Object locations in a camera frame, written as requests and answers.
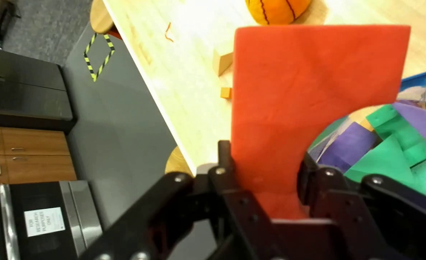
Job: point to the black stove with oven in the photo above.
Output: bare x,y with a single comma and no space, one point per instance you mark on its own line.
10,226

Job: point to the narrow wooden base cabinet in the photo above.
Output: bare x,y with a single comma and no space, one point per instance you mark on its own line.
29,154

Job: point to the clear toy bag blue rim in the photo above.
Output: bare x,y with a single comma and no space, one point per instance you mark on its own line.
423,80

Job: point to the green rectangular foam block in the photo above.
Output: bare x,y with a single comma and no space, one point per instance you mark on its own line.
383,116

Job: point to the green triangle foam block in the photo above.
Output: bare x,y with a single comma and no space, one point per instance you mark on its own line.
390,164

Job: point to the orange toy pumpkin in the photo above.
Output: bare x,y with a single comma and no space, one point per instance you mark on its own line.
278,11

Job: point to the white paper on oven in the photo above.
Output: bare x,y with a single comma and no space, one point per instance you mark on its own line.
44,221

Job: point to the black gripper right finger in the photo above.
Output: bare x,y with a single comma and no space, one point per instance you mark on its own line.
376,221

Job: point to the small orange foam cube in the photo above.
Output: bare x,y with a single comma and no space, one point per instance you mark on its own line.
227,93

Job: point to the red arch foam block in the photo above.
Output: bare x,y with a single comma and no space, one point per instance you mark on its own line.
293,120

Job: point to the dark steel refrigerator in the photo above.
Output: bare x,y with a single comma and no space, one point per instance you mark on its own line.
25,96

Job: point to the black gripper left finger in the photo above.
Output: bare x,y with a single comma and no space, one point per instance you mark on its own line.
184,217

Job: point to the light purple foam block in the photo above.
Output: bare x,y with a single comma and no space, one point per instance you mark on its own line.
423,123

